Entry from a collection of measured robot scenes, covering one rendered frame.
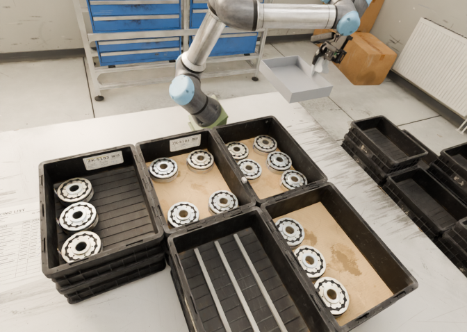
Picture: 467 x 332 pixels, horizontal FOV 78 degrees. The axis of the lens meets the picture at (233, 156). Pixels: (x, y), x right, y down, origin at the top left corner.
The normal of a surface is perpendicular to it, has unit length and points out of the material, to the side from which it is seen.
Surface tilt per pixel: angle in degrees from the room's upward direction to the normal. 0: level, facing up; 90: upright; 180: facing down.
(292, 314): 0
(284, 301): 0
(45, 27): 90
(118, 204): 0
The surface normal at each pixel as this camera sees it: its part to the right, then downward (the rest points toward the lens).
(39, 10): 0.40, 0.69
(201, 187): 0.12, -0.70
